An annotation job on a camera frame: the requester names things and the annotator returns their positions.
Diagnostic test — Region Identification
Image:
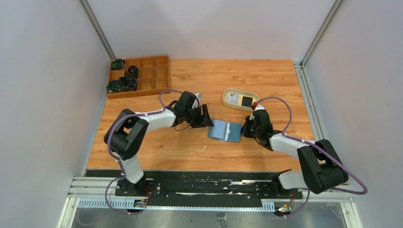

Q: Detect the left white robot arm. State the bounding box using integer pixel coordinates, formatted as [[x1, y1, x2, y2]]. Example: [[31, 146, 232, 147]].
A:
[[104, 91, 214, 184]]

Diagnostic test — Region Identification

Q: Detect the white printed card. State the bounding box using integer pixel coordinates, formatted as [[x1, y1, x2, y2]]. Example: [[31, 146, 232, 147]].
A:
[[227, 93, 239, 105]]

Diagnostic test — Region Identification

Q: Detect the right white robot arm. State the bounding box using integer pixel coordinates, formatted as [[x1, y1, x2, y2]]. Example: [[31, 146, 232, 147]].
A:
[[241, 103, 349, 194]]

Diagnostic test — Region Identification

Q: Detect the wooden compartment organizer box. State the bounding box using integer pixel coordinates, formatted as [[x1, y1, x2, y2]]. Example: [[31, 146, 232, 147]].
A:
[[106, 55, 172, 99]]

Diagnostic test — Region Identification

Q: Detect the black coiled item middle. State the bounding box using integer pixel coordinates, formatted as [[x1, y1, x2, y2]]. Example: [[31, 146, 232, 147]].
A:
[[127, 65, 139, 78]]

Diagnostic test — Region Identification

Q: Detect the blue card holder wallet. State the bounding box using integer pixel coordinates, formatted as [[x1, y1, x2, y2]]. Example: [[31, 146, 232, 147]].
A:
[[208, 119, 242, 143]]

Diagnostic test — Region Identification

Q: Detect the cream oval tray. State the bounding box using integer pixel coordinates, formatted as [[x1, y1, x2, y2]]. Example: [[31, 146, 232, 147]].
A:
[[222, 88, 259, 112]]

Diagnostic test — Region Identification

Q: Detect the black card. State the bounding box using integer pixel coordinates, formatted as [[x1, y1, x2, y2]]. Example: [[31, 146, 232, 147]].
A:
[[241, 96, 253, 108]]

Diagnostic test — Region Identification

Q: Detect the black coiled item top-left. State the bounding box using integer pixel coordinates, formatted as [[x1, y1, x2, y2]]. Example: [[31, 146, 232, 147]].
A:
[[110, 58, 125, 71]]

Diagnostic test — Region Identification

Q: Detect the black coiled item bottom-left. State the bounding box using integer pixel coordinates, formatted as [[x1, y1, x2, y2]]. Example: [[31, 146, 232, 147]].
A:
[[106, 80, 122, 94]]

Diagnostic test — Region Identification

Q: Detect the black mounting base rail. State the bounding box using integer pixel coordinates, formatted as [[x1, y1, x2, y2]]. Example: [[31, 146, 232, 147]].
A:
[[85, 170, 311, 208]]

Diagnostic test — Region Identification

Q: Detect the large black coiled item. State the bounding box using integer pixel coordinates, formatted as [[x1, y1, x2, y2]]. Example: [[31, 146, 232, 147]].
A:
[[118, 76, 138, 92]]

